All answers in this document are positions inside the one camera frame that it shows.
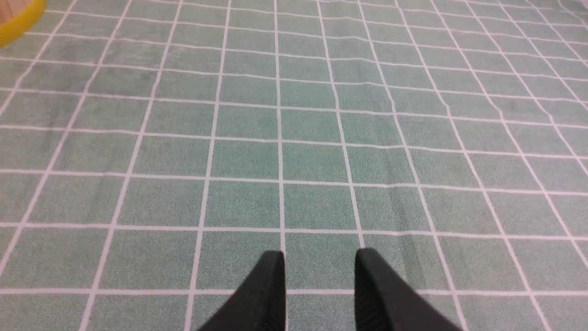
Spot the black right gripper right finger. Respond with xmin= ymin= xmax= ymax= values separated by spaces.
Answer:
xmin=354 ymin=248 xmax=460 ymax=331

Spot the yellow rimmed bamboo steamer basket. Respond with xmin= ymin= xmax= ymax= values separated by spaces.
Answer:
xmin=0 ymin=0 xmax=47 ymax=47

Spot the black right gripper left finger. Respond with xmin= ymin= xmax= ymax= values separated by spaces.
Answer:
xmin=199 ymin=250 xmax=286 ymax=331

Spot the green checkered tablecloth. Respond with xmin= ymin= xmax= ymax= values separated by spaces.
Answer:
xmin=0 ymin=0 xmax=588 ymax=331

